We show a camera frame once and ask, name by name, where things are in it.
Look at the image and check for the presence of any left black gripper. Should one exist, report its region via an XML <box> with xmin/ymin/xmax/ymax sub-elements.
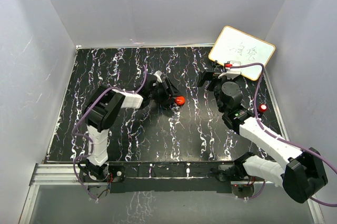
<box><xmin>148</xmin><ymin>78</ymin><xmax>183</xmax><ymax>106</ymax></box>

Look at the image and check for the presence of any red earbud charging case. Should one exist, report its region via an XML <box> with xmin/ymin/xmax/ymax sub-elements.
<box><xmin>175</xmin><ymin>96</ymin><xmax>185</xmax><ymax>106</ymax></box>

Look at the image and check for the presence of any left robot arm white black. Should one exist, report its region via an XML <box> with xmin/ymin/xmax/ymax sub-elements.
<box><xmin>81</xmin><ymin>71</ymin><xmax>184</xmax><ymax>181</ymax></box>

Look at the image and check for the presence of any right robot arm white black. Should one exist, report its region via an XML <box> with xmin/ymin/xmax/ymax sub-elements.
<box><xmin>197</xmin><ymin>66</ymin><xmax>328</xmax><ymax>203</ymax></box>

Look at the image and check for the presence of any red emergency stop button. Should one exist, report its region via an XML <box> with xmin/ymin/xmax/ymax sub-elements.
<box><xmin>257</xmin><ymin>104</ymin><xmax>268</xmax><ymax>118</ymax></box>

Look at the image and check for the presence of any black front base bar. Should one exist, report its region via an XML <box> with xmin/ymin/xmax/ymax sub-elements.
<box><xmin>107</xmin><ymin>161</ymin><xmax>234</xmax><ymax>194</ymax></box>

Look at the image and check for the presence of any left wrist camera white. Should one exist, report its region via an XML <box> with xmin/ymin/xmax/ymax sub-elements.
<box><xmin>154</xmin><ymin>70</ymin><xmax>163</xmax><ymax>83</ymax></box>

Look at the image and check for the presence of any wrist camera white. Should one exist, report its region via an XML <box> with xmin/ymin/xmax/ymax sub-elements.
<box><xmin>154</xmin><ymin>70</ymin><xmax>163</xmax><ymax>83</ymax></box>
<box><xmin>218</xmin><ymin>61</ymin><xmax>241</xmax><ymax>80</ymax></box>

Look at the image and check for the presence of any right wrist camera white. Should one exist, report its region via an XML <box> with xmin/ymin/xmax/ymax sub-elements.
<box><xmin>218</xmin><ymin>61</ymin><xmax>241</xmax><ymax>80</ymax></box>

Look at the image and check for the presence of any whiteboard with wooden frame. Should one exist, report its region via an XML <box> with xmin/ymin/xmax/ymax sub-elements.
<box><xmin>209</xmin><ymin>26</ymin><xmax>275</xmax><ymax>66</ymax></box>

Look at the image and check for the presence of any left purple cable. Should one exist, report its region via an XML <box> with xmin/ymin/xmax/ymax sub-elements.
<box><xmin>71</xmin><ymin>65</ymin><xmax>148</xmax><ymax>201</ymax></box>

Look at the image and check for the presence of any purple cable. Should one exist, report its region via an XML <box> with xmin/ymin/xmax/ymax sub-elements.
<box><xmin>231</xmin><ymin>62</ymin><xmax>337</xmax><ymax>207</ymax></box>
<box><xmin>71</xmin><ymin>65</ymin><xmax>148</xmax><ymax>201</ymax></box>

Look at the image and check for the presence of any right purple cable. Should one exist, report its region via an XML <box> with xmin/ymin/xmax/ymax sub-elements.
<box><xmin>231</xmin><ymin>62</ymin><xmax>337</xmax><ymax>207</ymax></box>

